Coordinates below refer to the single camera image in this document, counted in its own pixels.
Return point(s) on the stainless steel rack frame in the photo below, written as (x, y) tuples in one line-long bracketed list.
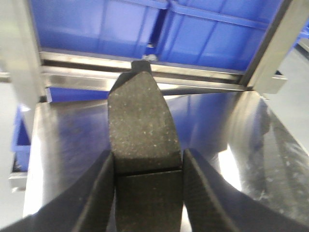
[(33, 70)]

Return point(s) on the blue plastic bin right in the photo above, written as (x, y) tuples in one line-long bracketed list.
[(215, 33)]

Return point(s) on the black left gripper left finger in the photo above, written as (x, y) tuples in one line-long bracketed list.
[(83, 207)]

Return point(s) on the small blue bin lower shelf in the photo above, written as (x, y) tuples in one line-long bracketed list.
[(20, 145)]

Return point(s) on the blue plastic bin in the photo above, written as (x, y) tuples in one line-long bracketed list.
[(215, 33), (112, 27)]

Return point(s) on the blue plastic bin left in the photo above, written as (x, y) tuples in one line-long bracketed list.
[(112, 27)]

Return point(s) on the grey brake pad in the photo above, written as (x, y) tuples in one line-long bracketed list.
[(147, 154)]

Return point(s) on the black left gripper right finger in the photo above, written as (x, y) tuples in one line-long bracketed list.
[(214, 205)]

